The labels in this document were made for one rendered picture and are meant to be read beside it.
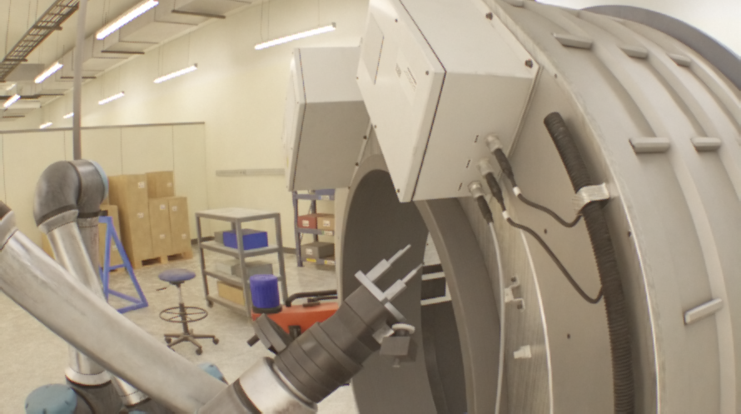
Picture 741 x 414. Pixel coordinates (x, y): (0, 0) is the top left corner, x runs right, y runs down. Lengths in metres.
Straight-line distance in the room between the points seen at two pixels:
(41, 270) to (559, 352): 0.62
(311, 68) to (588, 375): 0.88
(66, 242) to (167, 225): 7.05
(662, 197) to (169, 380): 0.62
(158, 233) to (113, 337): 7.38
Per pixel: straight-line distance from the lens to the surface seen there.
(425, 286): 1.48
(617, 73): 0.62
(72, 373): 1.40
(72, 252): 1.11
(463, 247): 0.70
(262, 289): 2.04
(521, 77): 0.55
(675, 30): 0.97
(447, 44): 0.56
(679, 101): 0.68
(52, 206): 1.11
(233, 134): 9.29
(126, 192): 7.72
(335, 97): 1.10
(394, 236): 1.31
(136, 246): 7.84
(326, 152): 1.24
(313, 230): 7.20
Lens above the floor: 1.58
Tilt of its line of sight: 4 degrees down
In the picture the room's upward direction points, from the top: 3 degrees counter-clockwise
